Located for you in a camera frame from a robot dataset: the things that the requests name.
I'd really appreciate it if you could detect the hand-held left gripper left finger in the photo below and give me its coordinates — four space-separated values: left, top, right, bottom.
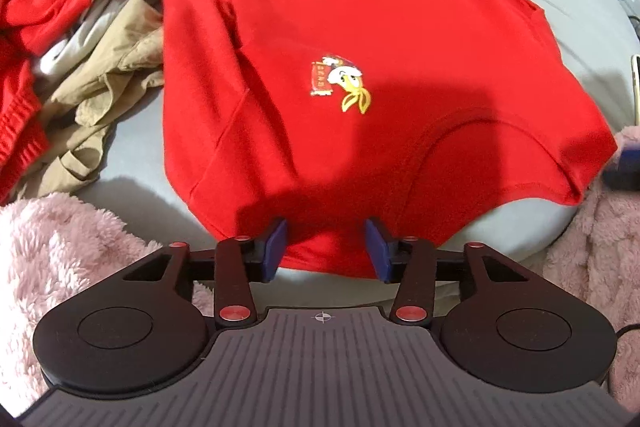
122 218 290 327

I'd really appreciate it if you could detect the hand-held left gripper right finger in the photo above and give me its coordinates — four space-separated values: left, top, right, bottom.
366 218 531 327

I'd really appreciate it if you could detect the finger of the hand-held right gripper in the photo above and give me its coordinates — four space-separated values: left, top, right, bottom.
602 142 640 192

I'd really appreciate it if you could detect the red cartoon print t-shirt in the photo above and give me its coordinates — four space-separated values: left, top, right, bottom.
159 0 617 280

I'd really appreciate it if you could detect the smartphone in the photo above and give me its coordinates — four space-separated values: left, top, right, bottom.
631 54 640 125

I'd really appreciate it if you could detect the pink fluffy clothing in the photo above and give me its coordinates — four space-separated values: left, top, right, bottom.
542 124 640 408
0 194 213 423

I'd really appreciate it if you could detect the light grey sofa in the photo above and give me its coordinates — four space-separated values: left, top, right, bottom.
0 0 581 268

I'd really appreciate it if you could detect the grey fabric cushion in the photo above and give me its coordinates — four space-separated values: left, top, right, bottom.
452 0 640 148

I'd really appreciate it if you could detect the khaki garment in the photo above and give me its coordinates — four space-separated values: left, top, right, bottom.
10 0 180 202

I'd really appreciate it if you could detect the red knit sweater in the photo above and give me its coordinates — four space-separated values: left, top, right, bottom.
0 0 121 204

